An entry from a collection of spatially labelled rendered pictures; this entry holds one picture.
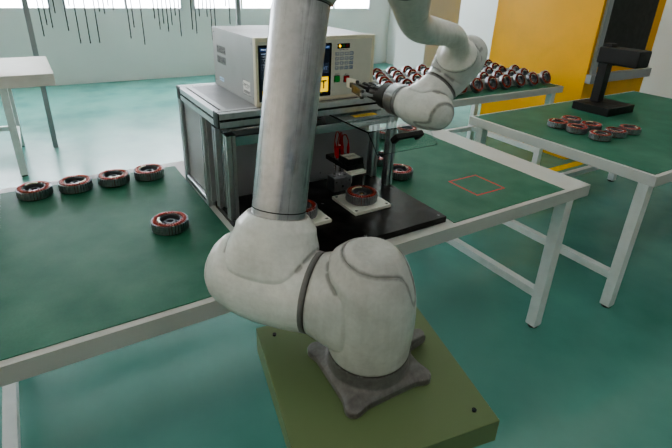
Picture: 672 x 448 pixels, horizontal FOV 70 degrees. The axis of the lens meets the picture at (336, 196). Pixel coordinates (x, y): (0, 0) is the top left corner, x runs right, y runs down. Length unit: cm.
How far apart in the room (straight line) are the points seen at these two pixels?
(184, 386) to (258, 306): 128
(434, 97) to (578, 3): 374
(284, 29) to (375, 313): 48
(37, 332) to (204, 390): 95
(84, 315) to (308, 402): 60
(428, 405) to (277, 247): 39
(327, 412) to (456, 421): 22
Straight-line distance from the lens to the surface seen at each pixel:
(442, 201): 181
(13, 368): 124
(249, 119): 149
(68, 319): 130
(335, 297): 80
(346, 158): 166
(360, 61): 168
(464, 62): 129
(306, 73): 83
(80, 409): 216
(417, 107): 125
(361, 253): 80
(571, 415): 220
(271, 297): 85
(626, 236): 268
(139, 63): 786
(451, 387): 98
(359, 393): 92
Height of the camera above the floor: 149
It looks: 24 degrees down
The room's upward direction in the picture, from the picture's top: 2 degrees clockwise
